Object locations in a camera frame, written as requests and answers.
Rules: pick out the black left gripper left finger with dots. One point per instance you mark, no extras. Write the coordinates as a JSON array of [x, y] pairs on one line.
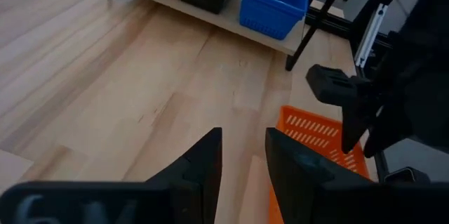
[[200, 175]]

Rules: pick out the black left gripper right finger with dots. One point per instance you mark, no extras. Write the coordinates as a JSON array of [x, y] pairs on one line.
[[294, 175]]

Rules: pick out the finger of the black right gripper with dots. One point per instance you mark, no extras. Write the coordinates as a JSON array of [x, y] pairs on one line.
[[356, 125], [386, 139]]

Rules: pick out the orange plastic basket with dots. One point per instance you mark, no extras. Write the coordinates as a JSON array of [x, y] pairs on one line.
[[315, 129]]

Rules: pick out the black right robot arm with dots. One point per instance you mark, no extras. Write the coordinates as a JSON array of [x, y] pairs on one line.
[[428, 41]]

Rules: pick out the wooden shelf with black legs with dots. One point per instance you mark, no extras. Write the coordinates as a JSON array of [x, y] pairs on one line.
[[228, 17]]

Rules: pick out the silver aluminium bar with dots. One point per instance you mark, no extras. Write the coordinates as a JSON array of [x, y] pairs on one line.
[[372, 31]]

